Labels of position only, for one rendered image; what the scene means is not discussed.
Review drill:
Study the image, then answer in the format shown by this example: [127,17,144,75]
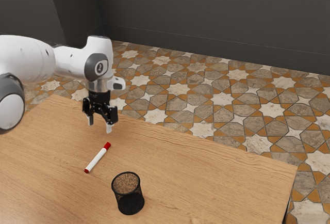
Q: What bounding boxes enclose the white marker with red cap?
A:
[84,141,112,174]

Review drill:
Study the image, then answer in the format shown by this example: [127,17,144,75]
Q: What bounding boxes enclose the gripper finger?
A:
[101,105,119,134]
[85,105,95,126]

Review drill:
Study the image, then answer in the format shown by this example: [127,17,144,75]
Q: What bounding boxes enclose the black mesh pen holder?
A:
[111,171,145,216]

